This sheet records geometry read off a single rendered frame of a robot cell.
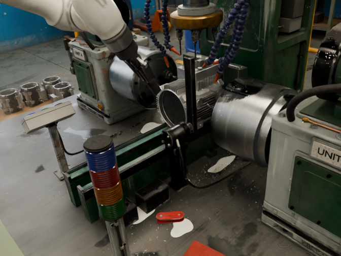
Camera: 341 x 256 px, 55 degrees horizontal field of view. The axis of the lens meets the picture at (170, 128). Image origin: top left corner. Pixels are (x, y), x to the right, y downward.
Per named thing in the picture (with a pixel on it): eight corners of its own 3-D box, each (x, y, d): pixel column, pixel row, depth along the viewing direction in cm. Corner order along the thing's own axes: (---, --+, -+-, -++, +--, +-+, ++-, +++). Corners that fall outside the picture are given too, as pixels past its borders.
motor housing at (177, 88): (194, 106, 141) (192, 64, 132) (227, 121, 128) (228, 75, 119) (158, 124, 131) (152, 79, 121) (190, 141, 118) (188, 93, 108)
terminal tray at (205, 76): (199, 75, 131) (199, 58, 127) (219, 82, 124) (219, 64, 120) (177, 85, 124) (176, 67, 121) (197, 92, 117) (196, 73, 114)
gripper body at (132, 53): (137, 37, 101) (151, 59, 107) (122, 33, 107) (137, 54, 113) (122, 55, 99) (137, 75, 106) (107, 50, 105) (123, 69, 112)
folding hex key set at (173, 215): (183, 214, 103) (183, 210, 102) (184, 222, 101) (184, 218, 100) (156, 216, 104) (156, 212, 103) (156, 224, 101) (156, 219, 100)
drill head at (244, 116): (238, 122, 128) (240, 61, 115) (344, 166, 100) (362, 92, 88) (192, 149, 114) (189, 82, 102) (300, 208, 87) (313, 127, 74)
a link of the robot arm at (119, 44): (113, 18, 103) (124, 32, 107) (94, 38, 101) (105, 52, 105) (130, 21, 97) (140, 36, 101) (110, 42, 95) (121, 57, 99)
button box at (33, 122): (71, 117, 123) (65, 104, 123) (76, 113, 117) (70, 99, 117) (26, 134, 114) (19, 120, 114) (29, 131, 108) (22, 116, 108)
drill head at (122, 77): (138, 81, 173) (132, 34, 160) (185, 101, 148) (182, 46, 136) (97, 96, 159) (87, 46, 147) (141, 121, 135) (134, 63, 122)
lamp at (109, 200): (113, 183, 76) (110, 168, 74) (128, 195, 72) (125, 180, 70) (91, 196, 73) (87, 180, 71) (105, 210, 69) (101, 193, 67)
